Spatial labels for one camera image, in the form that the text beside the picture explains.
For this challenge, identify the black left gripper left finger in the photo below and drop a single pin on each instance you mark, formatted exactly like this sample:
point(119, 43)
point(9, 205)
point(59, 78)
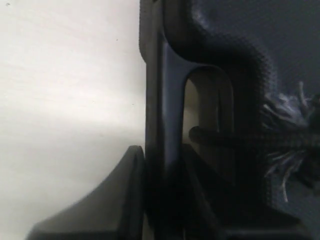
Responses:
point(112, 211)

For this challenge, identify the black plastic tool case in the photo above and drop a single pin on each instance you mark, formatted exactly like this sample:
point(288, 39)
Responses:
point(238, 81)

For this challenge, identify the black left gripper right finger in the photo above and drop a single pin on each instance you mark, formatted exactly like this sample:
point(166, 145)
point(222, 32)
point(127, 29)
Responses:
point(215, 210)

